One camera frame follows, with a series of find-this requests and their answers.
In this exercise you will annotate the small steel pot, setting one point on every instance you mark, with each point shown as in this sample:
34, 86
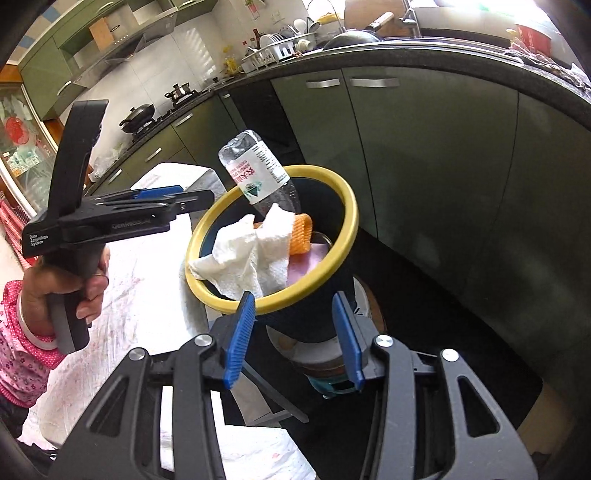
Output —
179, 92

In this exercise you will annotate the green wall cabinet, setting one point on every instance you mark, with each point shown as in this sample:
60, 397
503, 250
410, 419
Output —
44, 83

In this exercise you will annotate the white paper towel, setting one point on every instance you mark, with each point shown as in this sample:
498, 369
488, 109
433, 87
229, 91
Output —
240, 258

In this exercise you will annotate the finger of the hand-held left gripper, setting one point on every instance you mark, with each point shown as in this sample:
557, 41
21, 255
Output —
157, 191
194, 202

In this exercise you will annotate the person's left hand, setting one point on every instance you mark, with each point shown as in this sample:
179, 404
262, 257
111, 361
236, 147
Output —
34, 295

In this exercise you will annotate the black built-in appliance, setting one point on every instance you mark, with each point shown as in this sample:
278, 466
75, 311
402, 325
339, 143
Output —
263, 124

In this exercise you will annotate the tall chrome faucet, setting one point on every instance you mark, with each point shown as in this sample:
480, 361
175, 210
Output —
412, 18

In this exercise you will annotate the black gas stove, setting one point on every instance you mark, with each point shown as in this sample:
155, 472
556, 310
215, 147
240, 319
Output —
184, 104

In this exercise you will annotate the white dish rack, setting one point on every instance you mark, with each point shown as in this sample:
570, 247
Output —
277, 53

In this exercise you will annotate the clear plastic water bottle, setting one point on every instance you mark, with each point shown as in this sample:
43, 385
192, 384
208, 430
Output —
258, 170

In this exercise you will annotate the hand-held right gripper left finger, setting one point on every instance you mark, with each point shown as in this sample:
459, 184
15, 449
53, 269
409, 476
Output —
239, 341

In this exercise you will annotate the kitchen window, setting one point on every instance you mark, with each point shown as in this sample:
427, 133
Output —
461, 14

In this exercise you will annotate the grey metal table bar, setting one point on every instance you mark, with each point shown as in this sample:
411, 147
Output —
277, 392

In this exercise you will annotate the steel range hood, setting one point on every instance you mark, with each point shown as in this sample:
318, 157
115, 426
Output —
124, 55

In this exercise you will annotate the glass sliding door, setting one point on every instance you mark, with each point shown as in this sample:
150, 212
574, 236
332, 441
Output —
23, 143

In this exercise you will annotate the wooden cutting board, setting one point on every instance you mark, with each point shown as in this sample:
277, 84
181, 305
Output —
364, 14

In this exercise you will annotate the black wok with lid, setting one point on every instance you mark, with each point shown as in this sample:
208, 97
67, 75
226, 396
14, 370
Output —
137, 117

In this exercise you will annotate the clear plastic bag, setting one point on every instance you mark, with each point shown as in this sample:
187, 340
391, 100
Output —
106, 164

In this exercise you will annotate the orange sponge cloth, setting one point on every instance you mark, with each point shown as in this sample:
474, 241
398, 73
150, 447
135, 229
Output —
300, 233

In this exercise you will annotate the person's left forearm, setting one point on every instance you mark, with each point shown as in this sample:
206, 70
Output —
23, 369

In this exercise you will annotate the black bin with yellow rim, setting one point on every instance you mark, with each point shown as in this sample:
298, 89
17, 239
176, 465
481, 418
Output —
304, 318

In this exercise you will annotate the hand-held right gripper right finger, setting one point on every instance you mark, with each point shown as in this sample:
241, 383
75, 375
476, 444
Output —
348, 341

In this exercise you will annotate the brown cardboard box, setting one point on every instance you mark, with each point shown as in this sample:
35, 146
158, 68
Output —
100, 32

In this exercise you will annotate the red tub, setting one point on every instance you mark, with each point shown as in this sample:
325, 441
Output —
533, 36

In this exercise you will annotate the green kitchen base cabinets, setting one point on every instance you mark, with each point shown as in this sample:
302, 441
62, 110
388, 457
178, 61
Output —
438, 161

